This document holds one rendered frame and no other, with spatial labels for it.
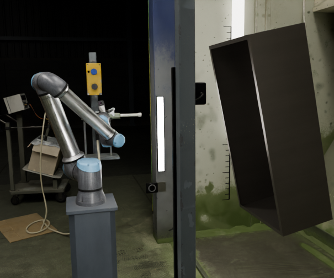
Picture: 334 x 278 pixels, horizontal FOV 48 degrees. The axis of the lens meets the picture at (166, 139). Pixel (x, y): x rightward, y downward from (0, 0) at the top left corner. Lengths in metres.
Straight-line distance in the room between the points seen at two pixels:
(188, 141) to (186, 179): 0.12
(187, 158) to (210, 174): 2.17
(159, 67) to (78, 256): 1.57
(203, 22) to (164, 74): 0.54
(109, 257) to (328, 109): 2.40
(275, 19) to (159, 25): 1.03
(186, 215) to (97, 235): 1.27
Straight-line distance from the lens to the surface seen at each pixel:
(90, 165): 2.34
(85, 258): 2.46
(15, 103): 4.75
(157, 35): 3.10
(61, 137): 2.46
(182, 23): 1.13
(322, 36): 3.74
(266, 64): 2.18
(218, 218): 3.46
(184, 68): 1.12
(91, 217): 2.35
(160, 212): 3.27
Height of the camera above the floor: 1.39
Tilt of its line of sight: 9 degrees down
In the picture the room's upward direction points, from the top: 1 degrees counter-clockwise
